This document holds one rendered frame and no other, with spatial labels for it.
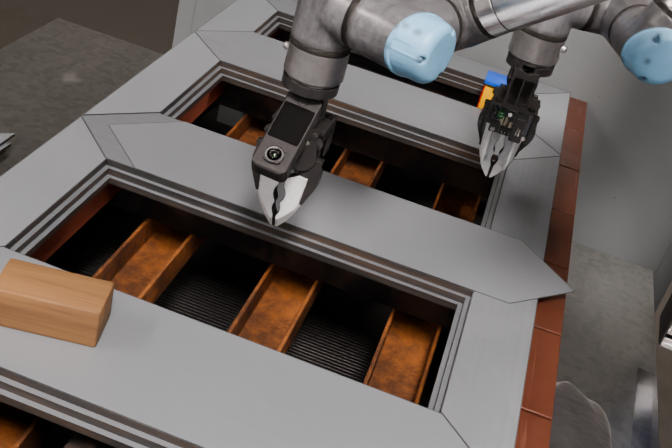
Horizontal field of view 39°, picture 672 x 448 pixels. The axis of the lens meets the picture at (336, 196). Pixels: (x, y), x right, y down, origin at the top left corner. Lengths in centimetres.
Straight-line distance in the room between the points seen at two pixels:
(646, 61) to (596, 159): 94
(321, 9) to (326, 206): 41
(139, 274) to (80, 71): 54
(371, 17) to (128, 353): 46
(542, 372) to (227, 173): 54
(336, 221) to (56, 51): 79
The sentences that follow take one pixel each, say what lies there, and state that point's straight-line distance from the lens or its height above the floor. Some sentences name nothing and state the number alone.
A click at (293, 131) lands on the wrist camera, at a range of 113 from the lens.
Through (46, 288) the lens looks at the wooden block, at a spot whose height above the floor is 90.
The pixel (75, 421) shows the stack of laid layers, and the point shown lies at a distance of 104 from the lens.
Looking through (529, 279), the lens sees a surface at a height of 85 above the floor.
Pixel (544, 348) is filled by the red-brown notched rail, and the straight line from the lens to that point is 132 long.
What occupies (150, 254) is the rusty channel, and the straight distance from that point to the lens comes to 152.
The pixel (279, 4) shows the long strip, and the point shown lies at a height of 85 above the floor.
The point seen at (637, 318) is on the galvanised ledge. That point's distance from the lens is 176.
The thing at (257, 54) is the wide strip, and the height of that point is 85.
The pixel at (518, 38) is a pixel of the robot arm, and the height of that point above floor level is 113.
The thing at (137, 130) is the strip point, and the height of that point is 85.
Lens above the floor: 157
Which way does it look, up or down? 30 degrees down
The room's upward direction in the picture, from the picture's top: 16 degrees clockwise
